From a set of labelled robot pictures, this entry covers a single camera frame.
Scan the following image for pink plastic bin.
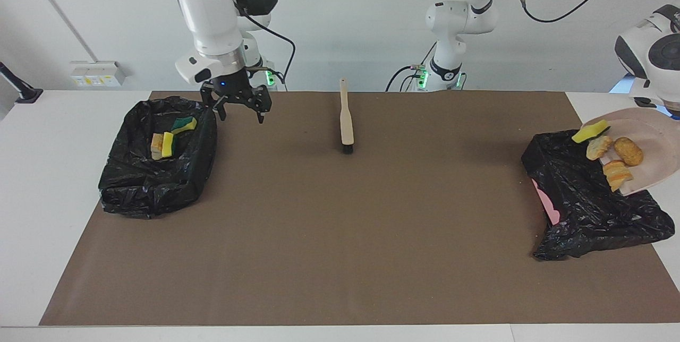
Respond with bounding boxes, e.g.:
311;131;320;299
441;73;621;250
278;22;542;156
533;180;561;226

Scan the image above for bright window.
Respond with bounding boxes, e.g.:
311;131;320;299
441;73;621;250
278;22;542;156
610;74;638;94

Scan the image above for beige plastic dustpan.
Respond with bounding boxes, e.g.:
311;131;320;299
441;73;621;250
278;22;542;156
576;107;680;197

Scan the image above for beige hand brush black bristles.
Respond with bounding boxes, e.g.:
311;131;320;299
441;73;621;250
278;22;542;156
339;78;355;155

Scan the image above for brown toy bread roll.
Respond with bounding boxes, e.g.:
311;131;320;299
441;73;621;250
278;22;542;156
614;136;644;167

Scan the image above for white wall socket box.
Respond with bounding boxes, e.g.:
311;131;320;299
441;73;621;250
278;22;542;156
70;61;126;88

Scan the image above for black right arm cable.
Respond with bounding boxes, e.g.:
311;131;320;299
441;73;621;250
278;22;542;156
242;10;296;85

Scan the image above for brown table mat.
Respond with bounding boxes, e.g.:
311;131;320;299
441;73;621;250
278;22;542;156
39;91;680;327

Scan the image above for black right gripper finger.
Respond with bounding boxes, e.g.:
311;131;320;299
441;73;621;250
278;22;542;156
250;87;273;124
200;90;228;121

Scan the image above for white wall cable duct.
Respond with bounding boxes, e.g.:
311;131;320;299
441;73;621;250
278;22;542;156
20;0;99;62

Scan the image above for wavy yellow sponge piece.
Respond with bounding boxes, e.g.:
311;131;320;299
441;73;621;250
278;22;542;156
170;116;198;135

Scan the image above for small toy croissant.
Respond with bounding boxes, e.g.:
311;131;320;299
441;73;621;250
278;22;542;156
602;159;634;193
586;135;614;161

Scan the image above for green and yellow sponge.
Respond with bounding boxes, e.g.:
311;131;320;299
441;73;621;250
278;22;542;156
572;120;611;144

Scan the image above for black trash bag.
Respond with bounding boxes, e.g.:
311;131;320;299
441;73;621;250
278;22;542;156
521;129;675;261
98;96;218;219

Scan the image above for black left base cable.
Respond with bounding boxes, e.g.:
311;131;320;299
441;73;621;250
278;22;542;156
386;44;437;92

